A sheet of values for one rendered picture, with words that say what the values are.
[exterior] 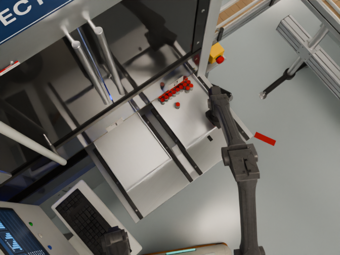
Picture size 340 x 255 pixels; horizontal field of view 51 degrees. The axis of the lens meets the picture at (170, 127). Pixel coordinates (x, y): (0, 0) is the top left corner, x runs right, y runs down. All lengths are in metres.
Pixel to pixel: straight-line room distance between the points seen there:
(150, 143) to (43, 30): 1.00
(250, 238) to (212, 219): 1.34
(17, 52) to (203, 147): 1.08
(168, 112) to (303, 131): 1.34
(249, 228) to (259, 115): 1.63
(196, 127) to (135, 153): 0.32
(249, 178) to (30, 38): 0.72
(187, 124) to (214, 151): 0.18
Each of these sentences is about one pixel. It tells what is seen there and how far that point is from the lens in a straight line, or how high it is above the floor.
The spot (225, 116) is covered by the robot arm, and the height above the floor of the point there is 1.27.
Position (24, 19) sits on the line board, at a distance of 0.79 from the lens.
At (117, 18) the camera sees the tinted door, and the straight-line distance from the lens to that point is 0.98.
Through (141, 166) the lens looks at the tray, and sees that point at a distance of 1.69.
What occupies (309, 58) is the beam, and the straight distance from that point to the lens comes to 2.44.
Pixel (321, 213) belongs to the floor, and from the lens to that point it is 2.76.
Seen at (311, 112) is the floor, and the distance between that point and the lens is 2.88.
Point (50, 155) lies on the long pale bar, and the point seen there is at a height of 1.37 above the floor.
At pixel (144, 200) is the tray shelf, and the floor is 0.88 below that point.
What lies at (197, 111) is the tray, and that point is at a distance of 1.75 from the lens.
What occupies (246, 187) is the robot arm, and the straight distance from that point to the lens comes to 1.14.
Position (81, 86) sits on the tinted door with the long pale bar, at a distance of 1.15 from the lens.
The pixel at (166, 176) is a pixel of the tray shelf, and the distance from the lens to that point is 1.68.
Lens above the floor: 2.55
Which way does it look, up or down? 75 degrees down
